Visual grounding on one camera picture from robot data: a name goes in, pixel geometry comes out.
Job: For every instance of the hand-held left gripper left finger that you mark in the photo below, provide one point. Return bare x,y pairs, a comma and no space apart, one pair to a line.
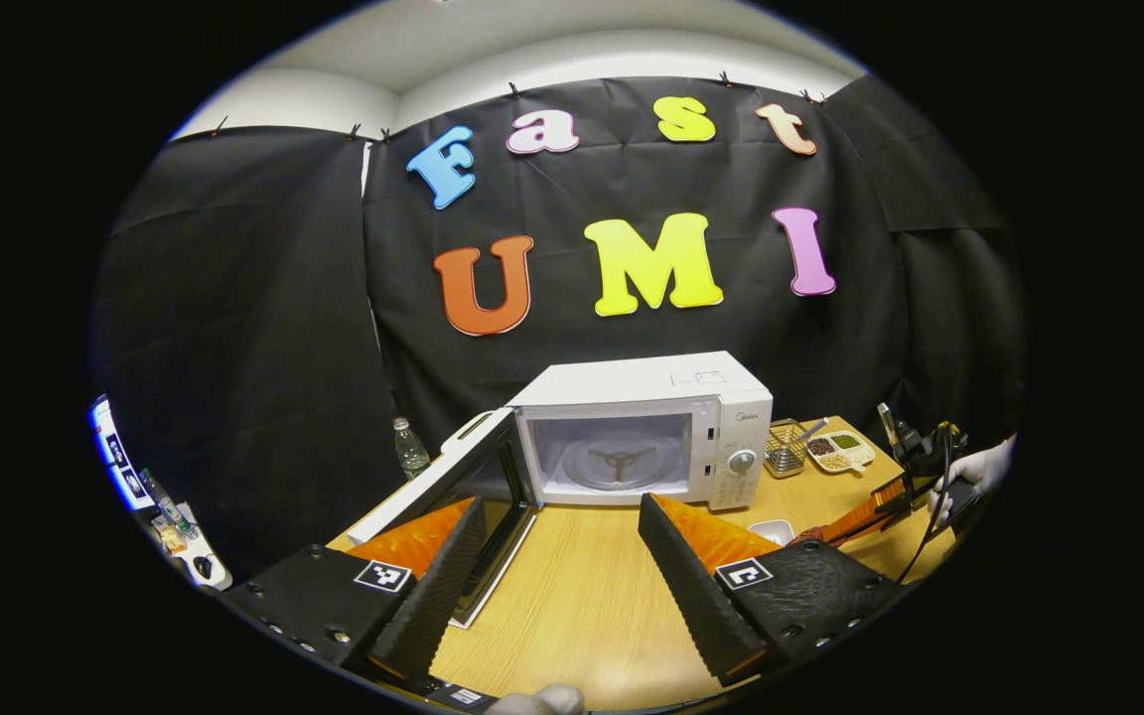
438,586

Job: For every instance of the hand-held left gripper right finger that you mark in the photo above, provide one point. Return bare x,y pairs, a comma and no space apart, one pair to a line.
691,586

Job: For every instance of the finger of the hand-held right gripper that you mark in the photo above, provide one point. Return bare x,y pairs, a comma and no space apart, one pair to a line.
875,506

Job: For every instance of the brown meat piece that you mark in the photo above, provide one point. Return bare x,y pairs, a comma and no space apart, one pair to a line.
808,537

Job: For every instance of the white microwave oven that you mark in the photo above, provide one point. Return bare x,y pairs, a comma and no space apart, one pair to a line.
632,382

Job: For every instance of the white divided dish of beans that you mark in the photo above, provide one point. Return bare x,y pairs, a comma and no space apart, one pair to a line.
842,452

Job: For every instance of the small white rectangular dish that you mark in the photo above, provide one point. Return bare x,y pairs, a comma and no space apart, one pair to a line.
769,531

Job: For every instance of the blue checkered spoon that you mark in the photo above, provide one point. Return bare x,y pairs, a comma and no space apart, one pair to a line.
812,429

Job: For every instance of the clear plastic water bottle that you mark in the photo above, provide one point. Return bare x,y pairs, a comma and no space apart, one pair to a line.
410,452

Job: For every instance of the glass turntable plate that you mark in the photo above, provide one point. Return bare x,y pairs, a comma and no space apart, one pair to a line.
622,465

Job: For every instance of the white tray with black item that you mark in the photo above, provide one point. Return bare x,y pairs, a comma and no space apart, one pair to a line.
203,561

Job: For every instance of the small green-capped bottle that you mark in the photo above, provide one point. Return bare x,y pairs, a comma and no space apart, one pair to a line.
167,506

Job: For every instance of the black backdrop cloth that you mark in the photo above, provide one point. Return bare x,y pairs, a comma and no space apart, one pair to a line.
264,348

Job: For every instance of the white box with blue labels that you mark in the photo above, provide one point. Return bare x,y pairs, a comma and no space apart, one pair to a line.
120,457

